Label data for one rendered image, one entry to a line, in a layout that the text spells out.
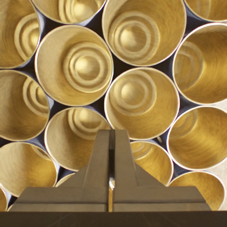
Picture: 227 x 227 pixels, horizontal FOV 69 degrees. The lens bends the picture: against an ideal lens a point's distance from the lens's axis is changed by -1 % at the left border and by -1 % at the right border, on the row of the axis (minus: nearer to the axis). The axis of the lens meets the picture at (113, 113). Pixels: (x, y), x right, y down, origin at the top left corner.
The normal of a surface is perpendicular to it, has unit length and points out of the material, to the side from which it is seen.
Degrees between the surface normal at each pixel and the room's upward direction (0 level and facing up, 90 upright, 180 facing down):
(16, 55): 91
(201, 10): 2
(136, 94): 2
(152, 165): 91
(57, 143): 91
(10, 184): 91
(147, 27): 2
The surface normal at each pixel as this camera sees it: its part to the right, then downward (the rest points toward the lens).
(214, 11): -0.98, -0.18
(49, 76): 0.96, -0.27
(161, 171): -0.92, -0.39
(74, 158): 0.33, -0.91
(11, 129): 0.53, -0.82
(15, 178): 0.71, -0.68
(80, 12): -0.01, 0.26
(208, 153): -0.60, -0.77
